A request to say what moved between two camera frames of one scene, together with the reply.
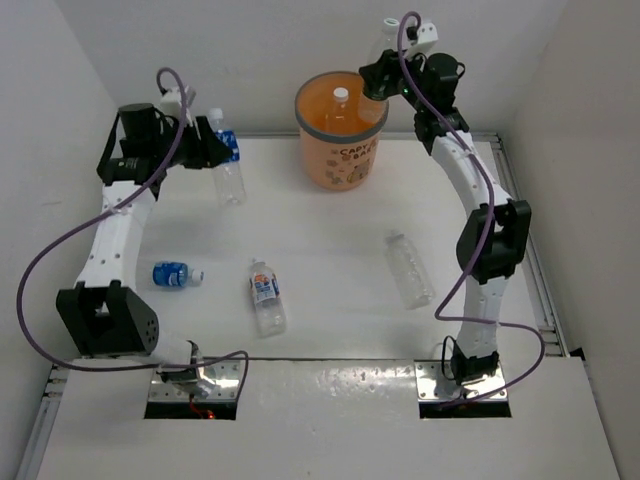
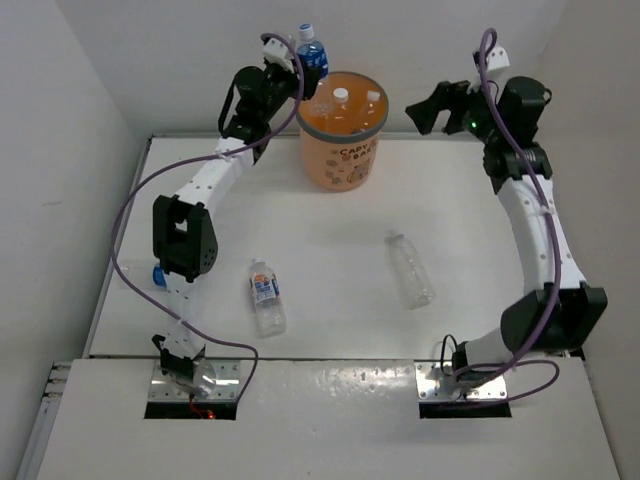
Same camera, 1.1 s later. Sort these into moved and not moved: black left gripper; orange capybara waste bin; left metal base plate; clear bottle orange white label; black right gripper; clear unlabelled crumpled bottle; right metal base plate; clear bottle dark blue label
Moved: black right gripper; black left gripper; clear bottle dark blue label
Not moved: clear unlabelled crumpled bottle; clear bottle orange white label; right metal base plate; left metal base plate; orange capybara waste bin
